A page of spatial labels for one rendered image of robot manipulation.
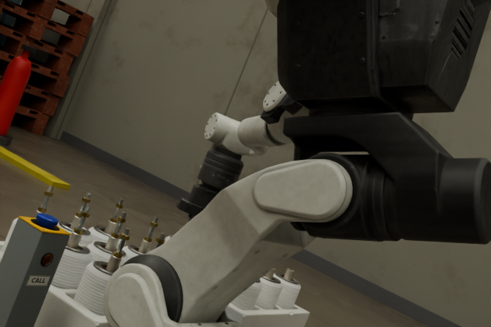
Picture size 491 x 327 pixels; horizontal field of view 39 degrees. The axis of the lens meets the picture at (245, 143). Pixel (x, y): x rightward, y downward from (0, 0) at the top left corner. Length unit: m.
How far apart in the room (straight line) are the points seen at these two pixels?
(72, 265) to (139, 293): 0.40
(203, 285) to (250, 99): 3.71
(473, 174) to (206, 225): 0.41
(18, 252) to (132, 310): 0.29
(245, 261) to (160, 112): 4.16
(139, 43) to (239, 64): 0.98
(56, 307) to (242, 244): 0.50
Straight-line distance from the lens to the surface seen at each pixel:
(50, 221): 1.28
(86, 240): 1.62
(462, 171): 0.92
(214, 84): 4.93
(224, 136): 1.52
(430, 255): 4.06
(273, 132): 1.35
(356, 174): 0.95
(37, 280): 1.30
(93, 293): 1.38
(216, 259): 1.06
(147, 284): 1.08
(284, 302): 2.05
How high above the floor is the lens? 0.60
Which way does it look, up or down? 1 degrees down
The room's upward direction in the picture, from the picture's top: 22 degrees clockwise
